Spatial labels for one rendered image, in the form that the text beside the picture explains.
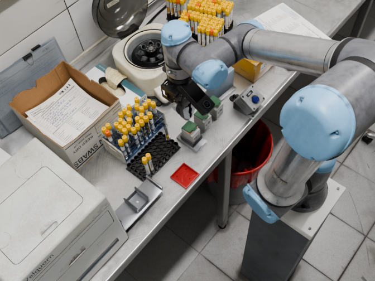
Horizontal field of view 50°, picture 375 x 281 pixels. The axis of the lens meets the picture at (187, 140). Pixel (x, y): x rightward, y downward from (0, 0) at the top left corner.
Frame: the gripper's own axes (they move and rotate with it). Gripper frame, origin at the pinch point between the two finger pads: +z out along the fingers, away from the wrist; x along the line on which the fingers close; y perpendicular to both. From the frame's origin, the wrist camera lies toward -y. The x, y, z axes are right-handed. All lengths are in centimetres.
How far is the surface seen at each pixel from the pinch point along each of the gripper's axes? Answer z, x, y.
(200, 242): 101, 5, -3
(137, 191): 7.5, 26.7, -1.3
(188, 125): 4.9, 0.1, 0.9
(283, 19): 12, -68, 8
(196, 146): 11.9, 1.3, -3.2
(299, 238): 19.2, 4.2, -45.9
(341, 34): 101, -172, 13
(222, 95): 12.2, -21.4, 3.2
